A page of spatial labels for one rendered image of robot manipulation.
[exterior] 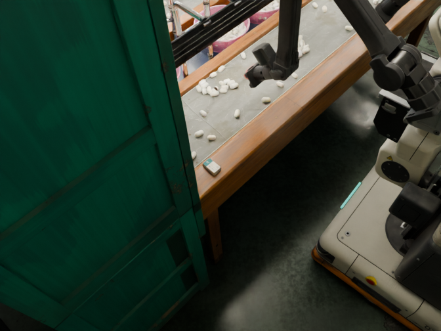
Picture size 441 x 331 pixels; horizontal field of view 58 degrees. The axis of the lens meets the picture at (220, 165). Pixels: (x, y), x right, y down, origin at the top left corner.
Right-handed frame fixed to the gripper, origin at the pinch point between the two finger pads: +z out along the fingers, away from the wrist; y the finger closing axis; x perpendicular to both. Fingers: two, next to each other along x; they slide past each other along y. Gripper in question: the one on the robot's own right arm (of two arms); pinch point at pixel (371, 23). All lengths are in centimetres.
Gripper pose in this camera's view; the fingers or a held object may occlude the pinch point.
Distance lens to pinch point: 165.8
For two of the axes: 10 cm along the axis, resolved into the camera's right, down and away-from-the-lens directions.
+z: -3.1, 2.4, 9.2
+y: -6.5, 6.5, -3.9
